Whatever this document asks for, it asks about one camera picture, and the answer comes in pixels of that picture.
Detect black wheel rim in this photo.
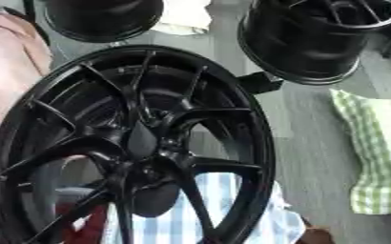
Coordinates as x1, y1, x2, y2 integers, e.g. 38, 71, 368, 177
40, 0, 166, 44
236, 0, 391, 86

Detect table with green checked cloth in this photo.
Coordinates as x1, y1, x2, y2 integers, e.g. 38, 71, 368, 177
329, 89, 391, 215

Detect red object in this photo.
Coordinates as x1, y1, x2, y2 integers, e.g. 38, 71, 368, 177
55, 203, 111, 244

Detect brown object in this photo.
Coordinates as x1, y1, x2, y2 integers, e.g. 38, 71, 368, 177
297, 218, 338, 244

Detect black wheel mount bracket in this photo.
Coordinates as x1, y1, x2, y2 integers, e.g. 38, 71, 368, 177
237, 71, 286, 95

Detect black spoked wheel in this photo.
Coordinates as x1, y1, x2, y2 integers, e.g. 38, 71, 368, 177
0, 44, 279, 244

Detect white sheet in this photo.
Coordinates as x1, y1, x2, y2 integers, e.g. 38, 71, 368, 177
149, 0, 215, 36

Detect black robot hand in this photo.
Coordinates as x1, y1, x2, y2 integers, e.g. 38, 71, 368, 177
107, 121, 182, 219

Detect blue white striped cloth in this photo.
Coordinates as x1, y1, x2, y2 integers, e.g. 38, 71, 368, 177
98, 172, 308, 244

